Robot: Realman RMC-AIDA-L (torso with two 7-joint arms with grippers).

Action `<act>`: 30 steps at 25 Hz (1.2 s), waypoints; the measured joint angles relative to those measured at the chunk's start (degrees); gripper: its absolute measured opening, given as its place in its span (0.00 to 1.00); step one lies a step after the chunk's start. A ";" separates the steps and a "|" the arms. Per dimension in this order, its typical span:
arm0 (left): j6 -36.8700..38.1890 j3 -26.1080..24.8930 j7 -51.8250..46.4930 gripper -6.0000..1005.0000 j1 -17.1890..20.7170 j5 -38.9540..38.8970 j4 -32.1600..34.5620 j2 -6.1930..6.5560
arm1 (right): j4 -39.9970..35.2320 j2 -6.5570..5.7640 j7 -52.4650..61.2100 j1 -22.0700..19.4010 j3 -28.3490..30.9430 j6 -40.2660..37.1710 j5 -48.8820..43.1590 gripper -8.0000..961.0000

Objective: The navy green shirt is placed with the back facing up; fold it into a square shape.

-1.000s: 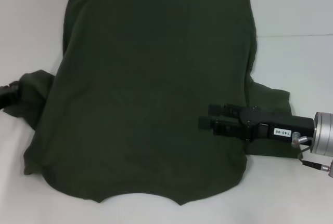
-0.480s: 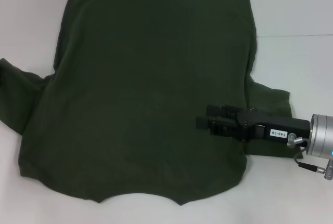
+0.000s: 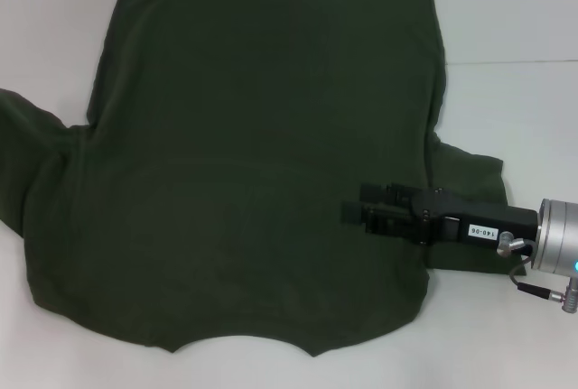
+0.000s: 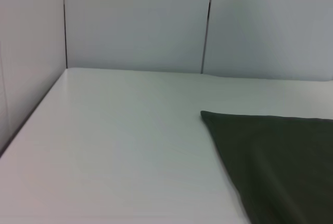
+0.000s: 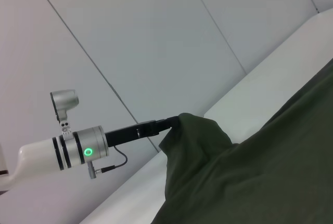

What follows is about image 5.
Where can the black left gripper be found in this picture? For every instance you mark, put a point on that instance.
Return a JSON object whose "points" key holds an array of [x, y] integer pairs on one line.
{"points": [[130, 133]]}

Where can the dark green shirt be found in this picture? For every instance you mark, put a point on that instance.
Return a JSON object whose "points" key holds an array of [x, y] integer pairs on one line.
{"points": [[260, 169]]}

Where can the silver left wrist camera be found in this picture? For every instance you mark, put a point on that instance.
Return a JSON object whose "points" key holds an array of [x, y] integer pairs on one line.
{"points": [[65, 100]]}

